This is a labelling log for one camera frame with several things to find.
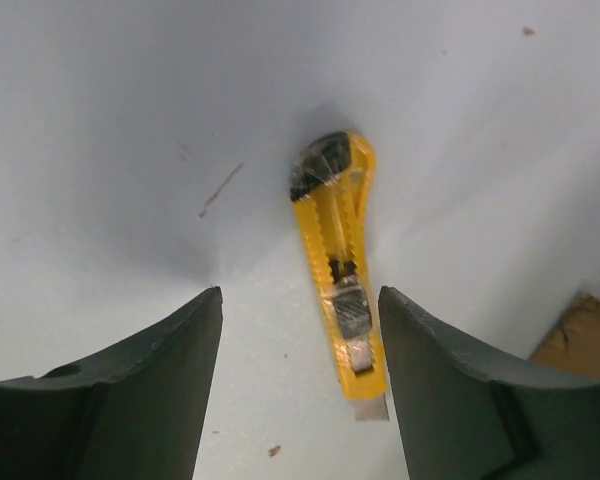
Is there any brown cardboard express box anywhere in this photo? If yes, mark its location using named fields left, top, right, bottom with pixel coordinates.
left=530, top=294, right=600, bottom=380

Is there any yellow utility knife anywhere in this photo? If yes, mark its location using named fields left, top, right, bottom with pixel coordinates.
left=289, top=130, right=389, bottom=421

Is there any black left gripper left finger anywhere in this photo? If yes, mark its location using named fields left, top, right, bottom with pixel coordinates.
left=0, top=287, right=223, bottom=479

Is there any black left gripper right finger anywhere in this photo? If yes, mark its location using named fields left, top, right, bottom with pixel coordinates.
left=378, top=286, right=600, bottom=479

